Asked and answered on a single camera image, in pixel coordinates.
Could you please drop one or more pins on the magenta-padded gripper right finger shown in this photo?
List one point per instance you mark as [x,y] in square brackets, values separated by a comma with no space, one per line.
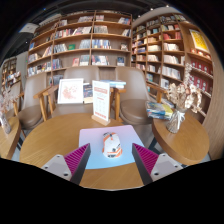
[146,158]

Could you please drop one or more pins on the glass vase with dried flowers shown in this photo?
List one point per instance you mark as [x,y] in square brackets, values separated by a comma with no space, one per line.
[5,125]
[175,121]

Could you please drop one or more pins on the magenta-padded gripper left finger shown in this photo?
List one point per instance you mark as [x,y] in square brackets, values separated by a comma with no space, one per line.
[76,159]

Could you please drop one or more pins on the pink and blue mouse pad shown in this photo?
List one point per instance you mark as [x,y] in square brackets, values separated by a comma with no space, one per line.
[91,143]

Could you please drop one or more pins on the dark upright book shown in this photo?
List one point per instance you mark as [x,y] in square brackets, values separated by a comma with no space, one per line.
[88,93]

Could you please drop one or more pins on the stack of colourful books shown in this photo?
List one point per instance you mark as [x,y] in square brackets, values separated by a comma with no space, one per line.
[159,110]

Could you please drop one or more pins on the white and orange computer mouse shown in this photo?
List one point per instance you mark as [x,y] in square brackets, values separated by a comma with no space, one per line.
[112,145]

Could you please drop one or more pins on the curved wooden bookshelf unit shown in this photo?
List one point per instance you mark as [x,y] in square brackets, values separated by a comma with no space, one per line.
[166,46]

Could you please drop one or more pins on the white sign on wooden base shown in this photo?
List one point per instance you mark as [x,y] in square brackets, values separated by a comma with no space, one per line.
[100,101]

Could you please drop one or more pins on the distant wooden bookshelf unit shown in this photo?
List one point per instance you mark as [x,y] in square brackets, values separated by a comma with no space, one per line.
[10,71]

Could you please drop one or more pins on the white framed floral picture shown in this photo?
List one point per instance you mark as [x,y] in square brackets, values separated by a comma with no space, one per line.
[70,91]

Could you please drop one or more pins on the flat stack of blue books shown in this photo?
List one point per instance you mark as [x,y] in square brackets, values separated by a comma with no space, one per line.
[115,83]

